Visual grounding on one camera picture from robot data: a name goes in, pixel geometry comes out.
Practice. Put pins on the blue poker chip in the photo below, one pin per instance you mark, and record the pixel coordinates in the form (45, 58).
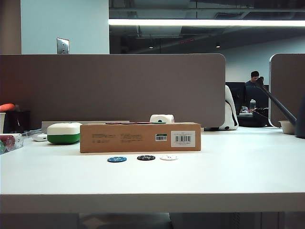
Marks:
(116, 159)

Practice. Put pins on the dark red poker chip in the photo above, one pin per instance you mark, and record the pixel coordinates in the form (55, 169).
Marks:
(141, 122)
(116, 123)

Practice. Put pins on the brown cardboard box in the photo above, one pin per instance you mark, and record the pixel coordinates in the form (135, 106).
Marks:
(133, 143)

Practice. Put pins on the black poker chip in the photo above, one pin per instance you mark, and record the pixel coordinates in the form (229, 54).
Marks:
(146, 157)

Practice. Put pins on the white poker chip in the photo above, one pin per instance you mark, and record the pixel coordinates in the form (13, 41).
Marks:
(169, 157)

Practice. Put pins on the clear box of poker chips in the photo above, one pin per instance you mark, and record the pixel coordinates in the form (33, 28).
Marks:
(10, 143)

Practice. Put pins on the white tape roll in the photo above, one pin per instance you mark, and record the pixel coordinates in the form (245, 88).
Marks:
(162, 118)

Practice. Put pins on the wide grey desk partition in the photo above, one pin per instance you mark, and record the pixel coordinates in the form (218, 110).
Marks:
(112, 88)

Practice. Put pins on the white and black robot figure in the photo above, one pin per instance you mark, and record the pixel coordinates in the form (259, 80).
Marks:
(230, 114)

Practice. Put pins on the black computer monitor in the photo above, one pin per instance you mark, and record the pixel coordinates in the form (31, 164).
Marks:
(258, 96)
(237, 95)

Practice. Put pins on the white and green lidded container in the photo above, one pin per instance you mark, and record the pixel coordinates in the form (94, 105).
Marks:
(63, 133)

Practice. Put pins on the clear water bottle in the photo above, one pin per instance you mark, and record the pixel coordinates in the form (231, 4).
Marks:
(252, 105)

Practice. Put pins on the person in dark shirt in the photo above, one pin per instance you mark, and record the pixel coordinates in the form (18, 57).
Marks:
(254, 76)

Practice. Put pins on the white earbuds case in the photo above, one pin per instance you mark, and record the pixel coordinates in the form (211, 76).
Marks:
(40, 137)

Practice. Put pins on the dark grey watering can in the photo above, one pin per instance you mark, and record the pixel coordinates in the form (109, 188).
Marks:
(278, 103)

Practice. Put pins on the black pen cup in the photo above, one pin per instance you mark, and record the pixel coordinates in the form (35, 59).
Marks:
(17, 121)

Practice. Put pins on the white paper bowl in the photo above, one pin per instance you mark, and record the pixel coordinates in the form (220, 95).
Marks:
(287, 127)

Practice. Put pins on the narrow grey desk partition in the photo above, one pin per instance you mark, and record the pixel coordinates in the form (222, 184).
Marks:
(288, 83)

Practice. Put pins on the orange toy carrot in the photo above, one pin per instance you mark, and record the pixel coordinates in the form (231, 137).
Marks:
(6, 107)

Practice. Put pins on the white paper cup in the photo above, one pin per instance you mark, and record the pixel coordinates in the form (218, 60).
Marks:
(2, 122)

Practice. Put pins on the metal wall switch plate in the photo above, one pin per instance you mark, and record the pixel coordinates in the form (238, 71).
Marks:
(63, 45)

